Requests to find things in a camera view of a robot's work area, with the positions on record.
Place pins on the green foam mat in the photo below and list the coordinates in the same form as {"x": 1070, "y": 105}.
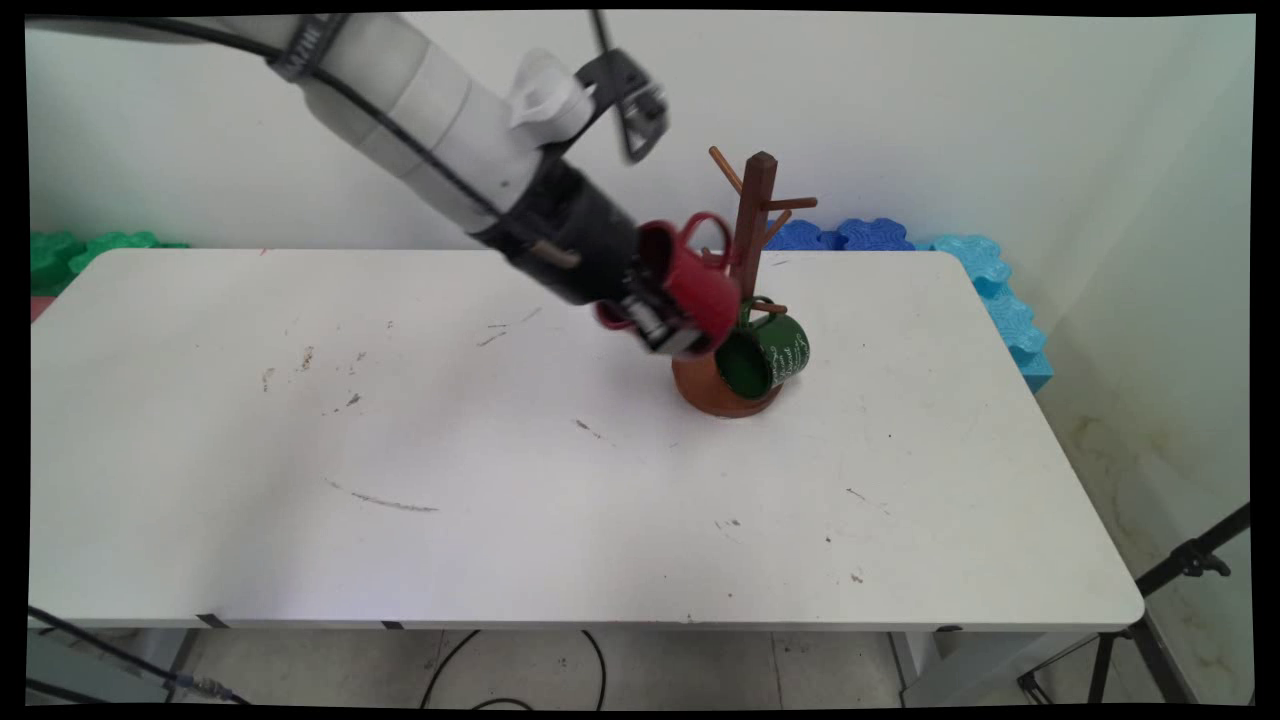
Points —
{"x": 90, "y": 255}

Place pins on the red mug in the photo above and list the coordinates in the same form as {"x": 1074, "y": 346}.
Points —
{"x": 705, "y": 285}

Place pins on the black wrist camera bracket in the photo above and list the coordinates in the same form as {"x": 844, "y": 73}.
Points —
{"x": 635, "y": 95}

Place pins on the light blue foam mat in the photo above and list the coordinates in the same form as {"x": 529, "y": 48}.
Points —
{"x": 1005, "y": 305}

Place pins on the grey table leg frame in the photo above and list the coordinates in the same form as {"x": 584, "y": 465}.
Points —
{"x": 960, "y": 665}

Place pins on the brown wooden mug tree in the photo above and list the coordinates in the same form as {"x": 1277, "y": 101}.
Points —
{"x": 757, "y": 205}

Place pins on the green enamel mug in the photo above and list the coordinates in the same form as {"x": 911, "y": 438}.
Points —
{"x": 770, "y": 355}

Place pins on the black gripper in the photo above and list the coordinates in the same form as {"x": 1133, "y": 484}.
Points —
{"x": 575, "y": 235}

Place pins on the white camera mount piece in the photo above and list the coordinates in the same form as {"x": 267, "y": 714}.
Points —
{"x": 548, "y": 95}

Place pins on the black tripod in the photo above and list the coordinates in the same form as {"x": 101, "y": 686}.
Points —
{"x": 1190, "y": 560}

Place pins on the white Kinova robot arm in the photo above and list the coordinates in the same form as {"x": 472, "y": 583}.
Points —
{"x": 400, "y": 90}

